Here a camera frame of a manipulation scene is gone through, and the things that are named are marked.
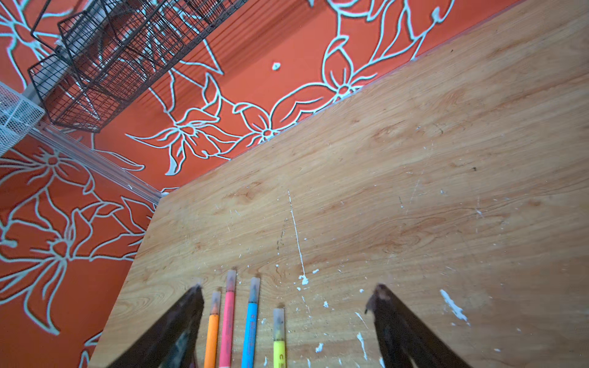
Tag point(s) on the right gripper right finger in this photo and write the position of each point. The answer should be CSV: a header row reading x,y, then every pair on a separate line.
x,y
404,340

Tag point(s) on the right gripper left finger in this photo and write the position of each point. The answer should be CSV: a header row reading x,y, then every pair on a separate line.
x,y
171,340

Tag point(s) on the orange marker pen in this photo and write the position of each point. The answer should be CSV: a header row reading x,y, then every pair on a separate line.
x,y
212,331

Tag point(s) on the pink marker pen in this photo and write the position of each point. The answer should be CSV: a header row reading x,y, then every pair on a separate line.
x,y
226,348

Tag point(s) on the blue marker pen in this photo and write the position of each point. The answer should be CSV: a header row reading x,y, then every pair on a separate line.
x,y
249,346

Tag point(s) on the yellow marker pen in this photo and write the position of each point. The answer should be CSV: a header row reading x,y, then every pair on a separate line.
x,y
279,346

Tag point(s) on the clear plastic bin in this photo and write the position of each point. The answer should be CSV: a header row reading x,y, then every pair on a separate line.
x,y
20,112

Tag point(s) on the black wire basket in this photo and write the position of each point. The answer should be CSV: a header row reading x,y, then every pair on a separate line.
x,y
113,51

